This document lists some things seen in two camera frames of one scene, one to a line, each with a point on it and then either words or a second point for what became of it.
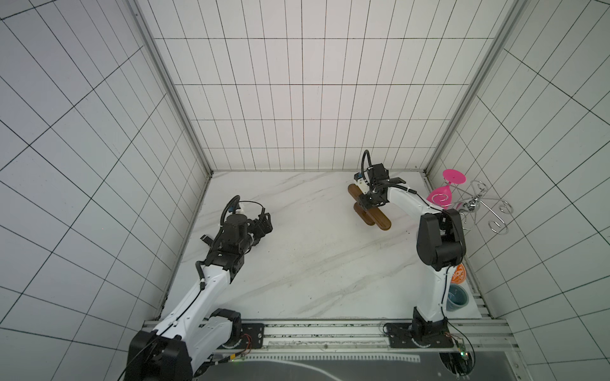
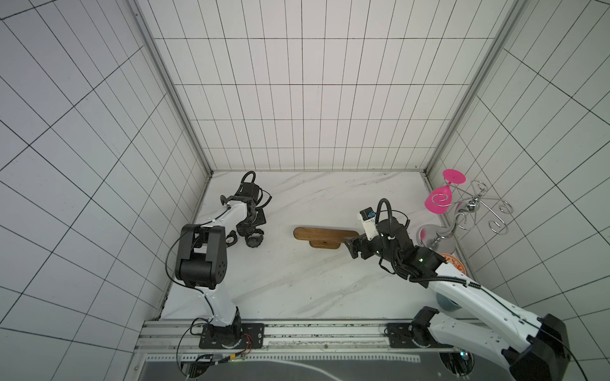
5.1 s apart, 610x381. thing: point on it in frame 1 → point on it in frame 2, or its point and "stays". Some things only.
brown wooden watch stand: (372, 216) → (324, 238)
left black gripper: (265, 223) → (260, 220)
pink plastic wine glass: (442, 197) stays
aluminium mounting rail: (472, 336) stays
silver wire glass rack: (474, 205) stays
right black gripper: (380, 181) → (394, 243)
